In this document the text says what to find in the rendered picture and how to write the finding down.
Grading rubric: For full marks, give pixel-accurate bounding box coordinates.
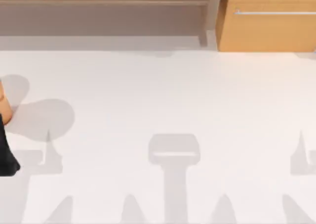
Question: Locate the long metal handle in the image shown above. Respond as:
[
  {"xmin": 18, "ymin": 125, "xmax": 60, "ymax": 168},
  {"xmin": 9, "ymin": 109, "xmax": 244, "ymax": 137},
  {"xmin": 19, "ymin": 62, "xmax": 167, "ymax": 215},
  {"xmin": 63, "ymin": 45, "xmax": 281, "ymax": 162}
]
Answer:
[{"xmin": 234, "ymin": 8, "xmax": 316, "ymax": 16}]

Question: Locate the wooden cupboard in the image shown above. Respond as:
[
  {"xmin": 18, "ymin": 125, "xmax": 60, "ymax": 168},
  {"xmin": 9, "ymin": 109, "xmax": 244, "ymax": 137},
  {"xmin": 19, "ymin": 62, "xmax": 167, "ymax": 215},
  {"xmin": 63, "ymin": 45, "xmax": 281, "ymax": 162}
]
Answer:
[{"xmin": 215, "ymin": 0, "xmax": 316, "ymax": 53}]

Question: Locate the tan bread loaf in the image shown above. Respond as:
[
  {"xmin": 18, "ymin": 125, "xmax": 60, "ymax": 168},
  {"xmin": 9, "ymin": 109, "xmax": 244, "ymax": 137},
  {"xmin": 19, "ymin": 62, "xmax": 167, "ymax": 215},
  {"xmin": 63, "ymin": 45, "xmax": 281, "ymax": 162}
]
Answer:
[{"xmin": 0, "ymin": 80, "xmax": 16, "ymax": 125}]

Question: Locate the open wooden shelf unit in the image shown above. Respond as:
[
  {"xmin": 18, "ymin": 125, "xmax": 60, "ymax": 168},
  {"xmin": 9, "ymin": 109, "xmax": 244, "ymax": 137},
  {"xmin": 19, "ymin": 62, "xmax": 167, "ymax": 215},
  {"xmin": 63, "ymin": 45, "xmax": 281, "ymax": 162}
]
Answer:
[{"xmin": 0, "ymin": 0, "xmax": 222, "ymax": 52}]

